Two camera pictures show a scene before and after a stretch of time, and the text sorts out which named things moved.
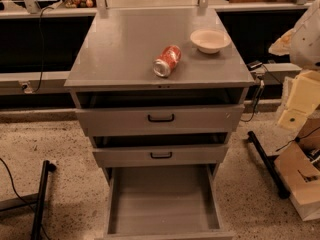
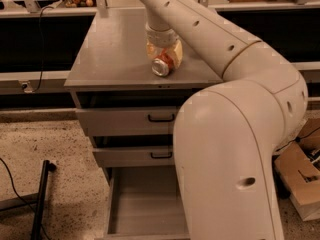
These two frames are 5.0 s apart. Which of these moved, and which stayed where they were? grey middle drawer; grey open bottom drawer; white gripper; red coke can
Moved: white gripper
Stayed: grey middle drawer; red coke can; grey open bottom drawer
